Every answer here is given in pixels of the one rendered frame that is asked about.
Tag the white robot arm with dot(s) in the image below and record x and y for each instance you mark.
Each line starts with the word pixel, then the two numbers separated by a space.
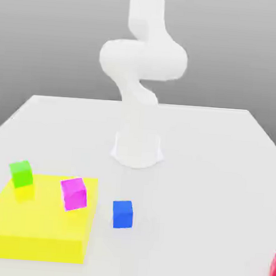
pixel 143 59

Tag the small blue cube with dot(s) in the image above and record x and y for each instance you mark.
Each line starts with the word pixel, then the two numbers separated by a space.
pixel 122 214

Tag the small magenta cube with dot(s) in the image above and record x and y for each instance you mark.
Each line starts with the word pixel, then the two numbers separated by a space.
pixel 74 194

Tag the small green cube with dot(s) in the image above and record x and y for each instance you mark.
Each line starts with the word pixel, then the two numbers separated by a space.
pixel 21 174

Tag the small red cube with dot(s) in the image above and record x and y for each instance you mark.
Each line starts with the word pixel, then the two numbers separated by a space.
pixel 274 270

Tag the large yellow box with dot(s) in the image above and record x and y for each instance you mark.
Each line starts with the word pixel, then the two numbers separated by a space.
pixel 43 228

